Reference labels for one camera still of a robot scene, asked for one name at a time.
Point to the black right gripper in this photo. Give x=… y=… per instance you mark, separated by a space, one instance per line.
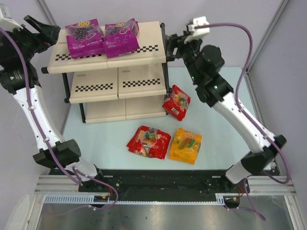
x=176 y=48

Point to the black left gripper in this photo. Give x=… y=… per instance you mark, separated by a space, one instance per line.
x=38 y=38

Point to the purple grape candy bag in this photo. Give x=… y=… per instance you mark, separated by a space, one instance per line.
x=121 y=38
x=85 y=39

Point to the red fruit candy bag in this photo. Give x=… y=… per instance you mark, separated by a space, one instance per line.
x=177 y=103
x=149 y=142

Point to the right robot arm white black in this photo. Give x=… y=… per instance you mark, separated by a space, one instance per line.
x=203 y=64

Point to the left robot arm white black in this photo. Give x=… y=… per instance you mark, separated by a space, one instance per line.
x=19 y=77

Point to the beige three-tier shelf rack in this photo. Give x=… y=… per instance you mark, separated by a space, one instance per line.
x=132 y=86

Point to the red fruit candy bag upright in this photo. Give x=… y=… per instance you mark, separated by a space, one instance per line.
x=177 y=103

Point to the orange mango candy bag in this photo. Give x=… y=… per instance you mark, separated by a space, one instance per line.
x=185 y=146

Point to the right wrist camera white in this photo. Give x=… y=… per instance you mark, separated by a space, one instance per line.
x=195 y=32

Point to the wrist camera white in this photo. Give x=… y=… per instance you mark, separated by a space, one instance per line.
x=6 y=21
x=195 y=32

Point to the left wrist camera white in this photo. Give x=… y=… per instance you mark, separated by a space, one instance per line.
x=6 y=21

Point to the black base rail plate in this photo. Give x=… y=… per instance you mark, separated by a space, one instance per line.
x=156 y=188

